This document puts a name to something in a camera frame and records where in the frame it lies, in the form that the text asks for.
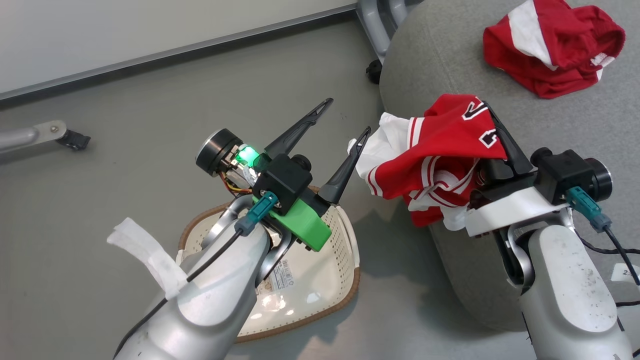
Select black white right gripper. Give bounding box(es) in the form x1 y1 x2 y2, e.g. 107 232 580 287
464 101 614 238

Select red shorts with white panel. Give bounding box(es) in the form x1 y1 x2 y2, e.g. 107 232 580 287
482 0 626 100

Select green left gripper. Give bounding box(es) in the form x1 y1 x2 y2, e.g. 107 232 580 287
194 97 372 252

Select white barcode sticker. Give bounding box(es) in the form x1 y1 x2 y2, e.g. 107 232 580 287
259 258 296 294

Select black caster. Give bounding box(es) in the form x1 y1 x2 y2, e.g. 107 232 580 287
365 59 384 85
55 129 92 152

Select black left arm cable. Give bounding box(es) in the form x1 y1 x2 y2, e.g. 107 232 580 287
114 191 279 359

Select red and white jersey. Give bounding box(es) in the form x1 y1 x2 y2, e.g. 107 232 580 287
348 93 509 231

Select white tape strip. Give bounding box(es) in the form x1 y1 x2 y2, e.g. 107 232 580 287
106 217 189 301

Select grey fabric seat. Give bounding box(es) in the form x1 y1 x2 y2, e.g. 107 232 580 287
378 0 640 332

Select white paper label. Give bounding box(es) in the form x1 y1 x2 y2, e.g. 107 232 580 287
610 263 640 284

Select white perforated laundry basket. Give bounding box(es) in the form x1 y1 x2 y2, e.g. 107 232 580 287
177 186 361 344

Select grey metal furniture leg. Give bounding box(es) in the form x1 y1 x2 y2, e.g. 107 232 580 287
0 119 69 157
356 0 422 64

